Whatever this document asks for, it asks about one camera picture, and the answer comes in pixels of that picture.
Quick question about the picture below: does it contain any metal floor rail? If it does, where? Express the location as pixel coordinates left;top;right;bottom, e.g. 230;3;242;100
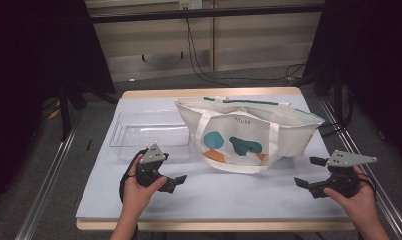
14;111;82;240
318;96;402;240

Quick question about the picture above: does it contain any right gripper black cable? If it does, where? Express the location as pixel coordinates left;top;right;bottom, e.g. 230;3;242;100
355;171;379;198

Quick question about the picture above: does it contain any black horizontal bar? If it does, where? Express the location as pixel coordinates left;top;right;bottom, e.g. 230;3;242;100
88;3;325;24

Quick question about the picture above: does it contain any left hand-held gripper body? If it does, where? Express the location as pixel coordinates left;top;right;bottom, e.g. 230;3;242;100
134;143;177;188

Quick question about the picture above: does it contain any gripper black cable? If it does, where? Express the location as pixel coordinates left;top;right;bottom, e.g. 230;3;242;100
118;149;147;204
355;171;379;198

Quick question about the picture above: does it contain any clear plastic container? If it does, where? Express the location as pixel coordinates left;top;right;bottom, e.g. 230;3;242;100
108;109;193;160

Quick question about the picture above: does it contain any black floor cable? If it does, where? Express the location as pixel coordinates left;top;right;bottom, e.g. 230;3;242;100
184;17;308;88

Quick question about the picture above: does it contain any white wall socket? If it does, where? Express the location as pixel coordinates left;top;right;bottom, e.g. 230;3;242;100
178;0;203;10

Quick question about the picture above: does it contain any wooden table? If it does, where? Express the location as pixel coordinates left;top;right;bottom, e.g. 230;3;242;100
76;87;356;232

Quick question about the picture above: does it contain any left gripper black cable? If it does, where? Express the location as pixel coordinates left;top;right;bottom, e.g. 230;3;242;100
118;149;147;204

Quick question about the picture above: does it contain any person's left hand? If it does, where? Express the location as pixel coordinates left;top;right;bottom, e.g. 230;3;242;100
121;162;168;218

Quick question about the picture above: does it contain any person's right hand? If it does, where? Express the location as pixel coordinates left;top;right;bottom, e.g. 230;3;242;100
323;165;379;232

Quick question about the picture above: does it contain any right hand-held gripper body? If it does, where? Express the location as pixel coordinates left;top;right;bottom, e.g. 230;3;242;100
307;149;379;200

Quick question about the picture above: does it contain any black metal stand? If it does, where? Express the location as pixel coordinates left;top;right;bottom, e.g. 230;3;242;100
331;66;354;129
56;85;87;142

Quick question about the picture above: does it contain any dark curtain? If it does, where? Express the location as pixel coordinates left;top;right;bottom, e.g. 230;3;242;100
0;0;117;212
302;0;402;169

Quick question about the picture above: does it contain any white printed tote bag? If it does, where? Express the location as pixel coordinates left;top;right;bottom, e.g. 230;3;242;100
174;95;326;175

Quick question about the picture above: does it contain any light blue table mat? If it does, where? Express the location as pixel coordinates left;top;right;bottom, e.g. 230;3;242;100
75;94;348;221

